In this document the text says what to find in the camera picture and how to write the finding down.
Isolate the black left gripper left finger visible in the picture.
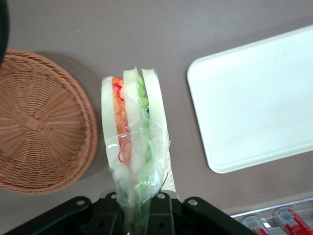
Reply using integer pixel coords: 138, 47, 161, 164
89, 192, 126, 235

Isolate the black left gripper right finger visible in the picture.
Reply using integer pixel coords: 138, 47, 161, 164
148, 192, 183, 235

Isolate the plastic-wrapped triangle sandwich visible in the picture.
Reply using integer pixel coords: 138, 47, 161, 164
101, 66, 180, 235

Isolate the round brown wicker basket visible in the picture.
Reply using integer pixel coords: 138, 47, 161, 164
0, 48, 99, 195

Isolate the cream rectangular tray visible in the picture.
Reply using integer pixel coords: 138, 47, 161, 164
186, 24, 313, 174

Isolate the clear acrylic bottle rack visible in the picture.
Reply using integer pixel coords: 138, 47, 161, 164
229, 197, 313, 235

